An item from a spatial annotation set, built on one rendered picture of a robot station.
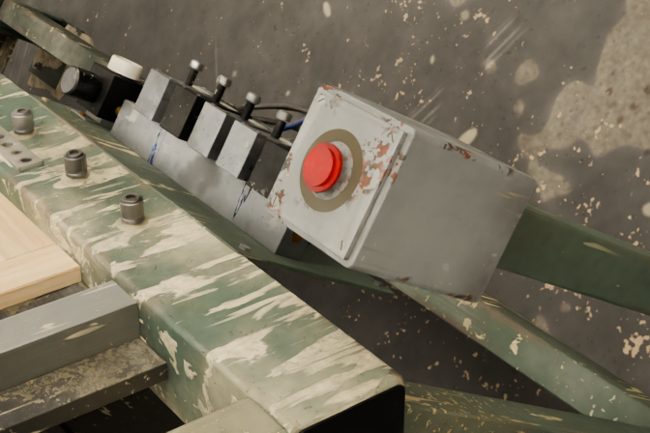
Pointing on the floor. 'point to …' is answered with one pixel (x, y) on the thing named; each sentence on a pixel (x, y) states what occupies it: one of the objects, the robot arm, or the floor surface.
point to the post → (578, 260)
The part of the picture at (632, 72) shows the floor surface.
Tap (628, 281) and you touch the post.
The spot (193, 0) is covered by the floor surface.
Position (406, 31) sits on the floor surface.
